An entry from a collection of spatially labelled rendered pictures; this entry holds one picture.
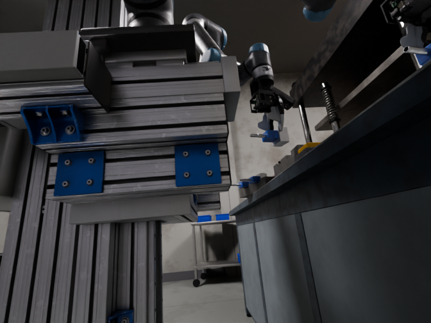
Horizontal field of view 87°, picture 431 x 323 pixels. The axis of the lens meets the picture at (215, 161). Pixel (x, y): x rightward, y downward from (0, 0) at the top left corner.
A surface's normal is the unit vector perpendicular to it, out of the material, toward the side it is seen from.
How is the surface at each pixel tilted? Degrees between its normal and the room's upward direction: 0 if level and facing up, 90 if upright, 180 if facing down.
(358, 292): 90
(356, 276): 90
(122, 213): 90
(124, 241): 90
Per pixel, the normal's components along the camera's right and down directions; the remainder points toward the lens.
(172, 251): 0.03, -0.30
